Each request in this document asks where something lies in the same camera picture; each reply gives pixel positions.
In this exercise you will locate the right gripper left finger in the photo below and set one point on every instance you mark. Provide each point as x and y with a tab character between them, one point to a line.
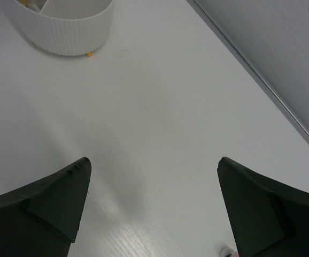
43	217

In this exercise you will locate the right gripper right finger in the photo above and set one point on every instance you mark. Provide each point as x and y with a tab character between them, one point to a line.
267	217

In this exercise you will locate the white round divided container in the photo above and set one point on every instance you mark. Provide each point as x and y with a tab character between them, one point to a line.
66	28

